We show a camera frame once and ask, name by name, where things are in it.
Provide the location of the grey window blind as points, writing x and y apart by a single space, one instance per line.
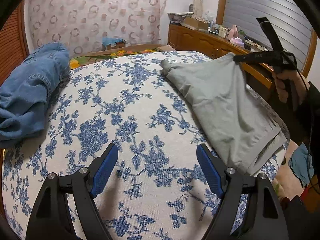
290 24

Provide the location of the wooden louvred wardrobe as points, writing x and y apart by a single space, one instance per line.
13 46

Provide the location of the grey shorts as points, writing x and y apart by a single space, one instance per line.
238 123

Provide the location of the open cardboard box on sideboard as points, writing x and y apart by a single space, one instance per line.
196 23

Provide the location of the pink tissue box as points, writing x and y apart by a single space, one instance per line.
237 41

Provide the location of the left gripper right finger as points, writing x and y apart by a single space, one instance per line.
263 218

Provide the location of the flower pattern brown blanket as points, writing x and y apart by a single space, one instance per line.
98 56

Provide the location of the person's right hand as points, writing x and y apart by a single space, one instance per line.
283 82

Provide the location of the long wooden sideboard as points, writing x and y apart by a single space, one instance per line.
183 38

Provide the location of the pink bottle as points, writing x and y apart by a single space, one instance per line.
233 32

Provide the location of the cardboard box with blue cloth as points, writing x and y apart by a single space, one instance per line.
113 43

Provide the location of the blue floral white bedspread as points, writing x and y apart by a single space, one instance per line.
157 189

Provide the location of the circle pattern sheer curtain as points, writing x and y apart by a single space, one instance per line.
81 25

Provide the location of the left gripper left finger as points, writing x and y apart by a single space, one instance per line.
50 217

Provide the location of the folded blue jeans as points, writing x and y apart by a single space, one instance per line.
26 93

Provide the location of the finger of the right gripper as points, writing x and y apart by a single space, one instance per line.
242 58

